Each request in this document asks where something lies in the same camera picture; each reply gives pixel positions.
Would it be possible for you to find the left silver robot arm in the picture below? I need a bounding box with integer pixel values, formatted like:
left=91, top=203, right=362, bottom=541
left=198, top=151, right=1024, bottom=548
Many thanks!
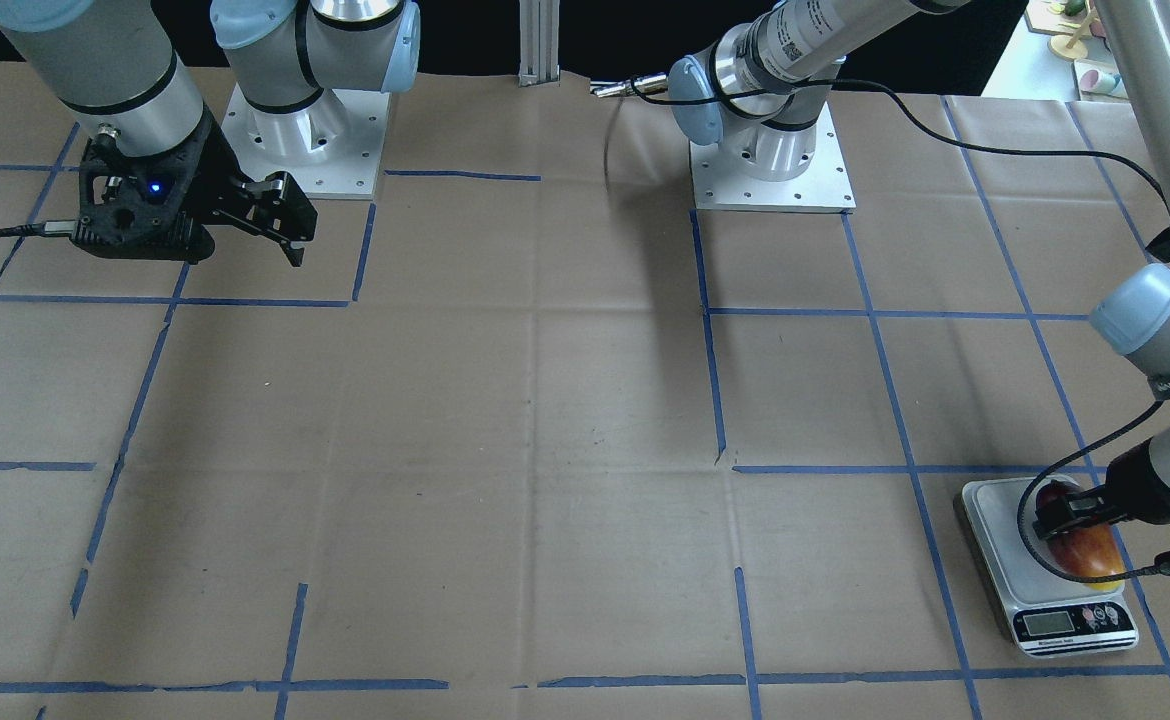
left=666, top=1, right=1170, bottom=577

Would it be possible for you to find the red yellow mango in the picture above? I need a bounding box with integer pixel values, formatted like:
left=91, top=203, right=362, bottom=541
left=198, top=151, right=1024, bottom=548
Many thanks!
left=1034, top=479, right=1126, bottom=592

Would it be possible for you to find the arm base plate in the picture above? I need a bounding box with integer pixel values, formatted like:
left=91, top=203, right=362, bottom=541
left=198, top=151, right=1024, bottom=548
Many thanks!
left=221, top=85, right=395, bottom=201
left=689, top=107, right=858, bottom=214

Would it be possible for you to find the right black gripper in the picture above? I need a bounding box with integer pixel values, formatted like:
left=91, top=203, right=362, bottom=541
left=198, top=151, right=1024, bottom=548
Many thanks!
left=70, top=111, right=317, bottom=268

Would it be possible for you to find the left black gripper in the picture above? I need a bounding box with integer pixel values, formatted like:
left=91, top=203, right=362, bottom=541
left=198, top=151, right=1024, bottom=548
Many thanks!
left=1033, top=439, right=1170, bottom=577

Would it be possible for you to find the aluminium frame post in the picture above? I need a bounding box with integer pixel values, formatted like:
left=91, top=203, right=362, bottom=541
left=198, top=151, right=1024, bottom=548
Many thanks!
left=517, top=0, right=562, bottom=88

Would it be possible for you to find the silver kitchen scale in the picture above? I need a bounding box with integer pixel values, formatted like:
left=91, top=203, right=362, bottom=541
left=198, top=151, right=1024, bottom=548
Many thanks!
left=954, top=478, right=1141, bottom=659

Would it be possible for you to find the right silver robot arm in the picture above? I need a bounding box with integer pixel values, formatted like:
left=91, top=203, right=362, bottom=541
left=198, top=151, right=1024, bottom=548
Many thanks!
left=0, top=1, right=422, bottom=266

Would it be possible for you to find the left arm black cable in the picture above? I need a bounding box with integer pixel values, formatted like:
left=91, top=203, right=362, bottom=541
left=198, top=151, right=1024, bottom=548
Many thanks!
left=605, top=75, right=1170, bottom=587

